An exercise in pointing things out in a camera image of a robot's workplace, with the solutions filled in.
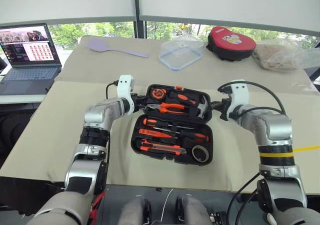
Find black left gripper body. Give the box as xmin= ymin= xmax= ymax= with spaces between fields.
xmin=130 ymin=92 xmax=147 ymax=112

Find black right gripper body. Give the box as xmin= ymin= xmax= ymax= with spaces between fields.
xmin=219 ymin=97 xmax=232 ymax=121

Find orange slim screwdriver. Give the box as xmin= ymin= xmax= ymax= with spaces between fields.
xmin=138 ymin=128 xmax=174 ymax=139

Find black plastic tool case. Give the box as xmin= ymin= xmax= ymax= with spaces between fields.
xmin=130 ymin=83 xmax=214 ymax=168

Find orange and black utility knife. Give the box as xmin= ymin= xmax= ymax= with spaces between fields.
xmin=139 ymin=138 xmax=188 ymax=157

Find roll of tape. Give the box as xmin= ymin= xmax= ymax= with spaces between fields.
xmin=191 ymin=145 xmax=210 ymax=163

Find red and black zip case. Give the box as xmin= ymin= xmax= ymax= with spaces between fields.
xmin=206 ymin=26 xmax=257 ymax=62

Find orange and black tape measure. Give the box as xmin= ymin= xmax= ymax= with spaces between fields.
xmin=150 ymin=86 xmax=168 ymax=100

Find clear plastic food container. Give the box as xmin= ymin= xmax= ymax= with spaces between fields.
xmin=158 ymin=33 xmax=205 ymax=72

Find purple plastic spatula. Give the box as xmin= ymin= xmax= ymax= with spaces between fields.
xmin=86 ymin=38 xmax=150 ymax=59

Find clear plastic bag brown contents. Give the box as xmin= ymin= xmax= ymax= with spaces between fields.
xmin=251 ymin=39 xmax=320 ymax=73

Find yellow floor tape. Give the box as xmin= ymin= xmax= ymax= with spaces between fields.
xmin=292 ymin=145 xmax=320 ymax=153

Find white roller blind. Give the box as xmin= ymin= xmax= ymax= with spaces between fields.
xmin=138 ymin=0 xmax=320 ymax=37
xmin=0 ymin=0 xmax=138 ymax=26

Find grey rounded shape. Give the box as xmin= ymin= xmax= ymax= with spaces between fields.
xmin=175 ymin=194 xmax=213 ymax=225
xmin=117 ymin=196 xmax=152 ymax=225

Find open grey laptop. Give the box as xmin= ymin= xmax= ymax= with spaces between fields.
xmin=0 ymin=22 xmax=63 ymax=96

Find white side desk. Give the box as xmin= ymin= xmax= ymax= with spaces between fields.
xmin=0 ymin=93 xmax=48 ymax=105

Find hammer with black-orange handle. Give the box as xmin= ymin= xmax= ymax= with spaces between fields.
xmin=174 ymin=85 xmax=212 ymax=119

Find black-orange handled screwdriver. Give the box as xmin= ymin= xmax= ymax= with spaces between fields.
xmin=141 ymin=118 xmax=182 ymax=131

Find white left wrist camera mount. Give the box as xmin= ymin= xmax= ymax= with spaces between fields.
xmin=116 ymin=74 xmax=136 ymax=115

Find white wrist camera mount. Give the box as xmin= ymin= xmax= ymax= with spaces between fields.
xmin=116 ymin=74 xmax=136 ymax=115
xmin=226 ymin=79 xmax=250 ymax=118

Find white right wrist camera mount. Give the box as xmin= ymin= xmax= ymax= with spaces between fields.
xmin=226 ymin=79 xmax=250 ymax=118

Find orange-handled pliers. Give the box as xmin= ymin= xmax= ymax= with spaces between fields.
xmin=145 ymin=101 xmax=186 ymax=115

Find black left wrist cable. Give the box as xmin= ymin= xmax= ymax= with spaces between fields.
xmin=105 ymin=80 xmax=120 ymax=101

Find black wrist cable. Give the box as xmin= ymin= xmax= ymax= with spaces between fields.
xmin=105 ymin=80 xmax=120 ymax=101
xmin=216 ymin=81 xmax=288 ymax=116

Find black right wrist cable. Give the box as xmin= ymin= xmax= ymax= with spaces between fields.
xmin=216 ymin=81 xmax=288 ymax=116

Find dark window post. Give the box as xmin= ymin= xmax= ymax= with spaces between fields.
xmin=133 ymin=0 xmax=148 ymax=40

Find black cables under table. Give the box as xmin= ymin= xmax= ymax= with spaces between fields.
xmin=226 ymin=172 xmax=261 ymax=225

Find thin white cable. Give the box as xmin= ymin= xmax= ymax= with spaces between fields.
xmin=159 ymin=188 xmax=175 ymax=225

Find red strap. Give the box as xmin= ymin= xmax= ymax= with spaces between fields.
xmin=89 ymin=191 xmax=107 ymax=225

